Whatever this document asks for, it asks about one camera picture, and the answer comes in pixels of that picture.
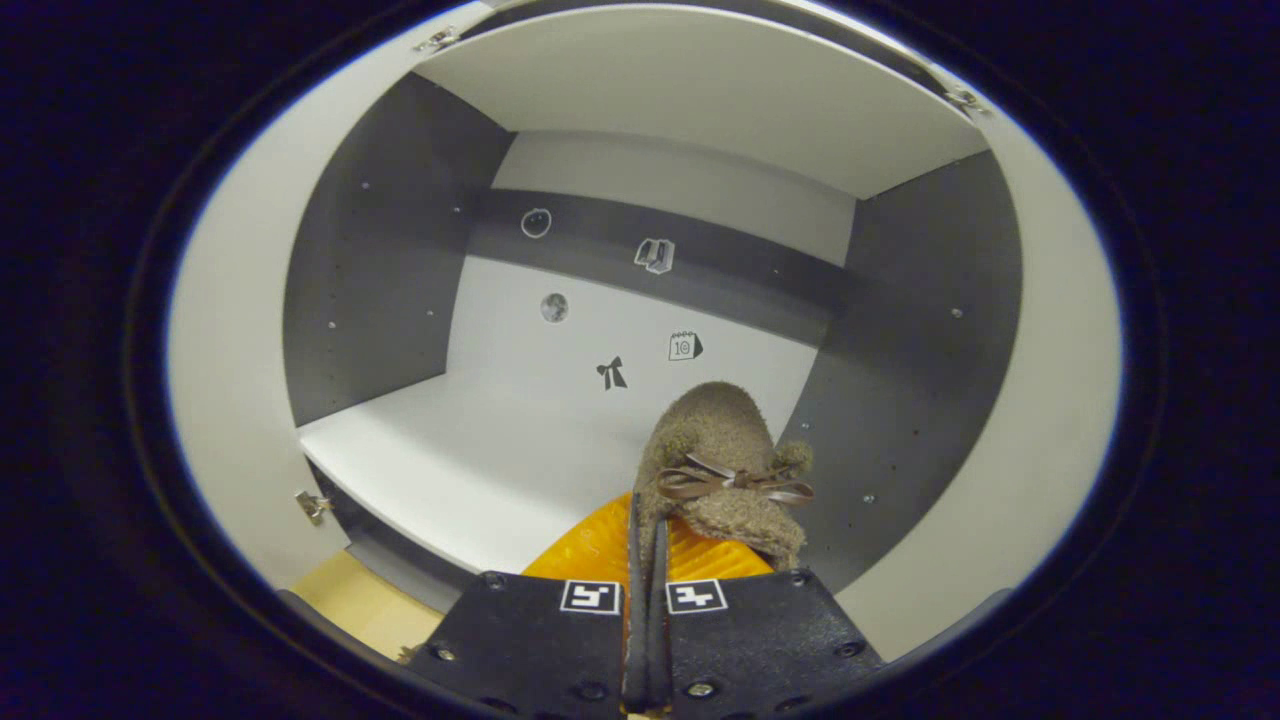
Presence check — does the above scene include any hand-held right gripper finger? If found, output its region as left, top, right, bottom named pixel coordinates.
left=405, top=490, right=649, bottom=719
left=648, top=515, right=886, bottom=719

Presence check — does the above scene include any white grey shoe cabinet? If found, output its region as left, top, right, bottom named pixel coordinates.
left=165, top=0, right=1126, bottom=666

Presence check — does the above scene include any brown fuzzy shoe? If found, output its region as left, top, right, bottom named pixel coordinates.
left=633, top=380, right=816, bottom=571

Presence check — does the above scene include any white shoe cabinet door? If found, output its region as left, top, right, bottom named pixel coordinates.
left=165, top=20, right=491, bottom=591
left=835, top=95, right=1126, bottom=663

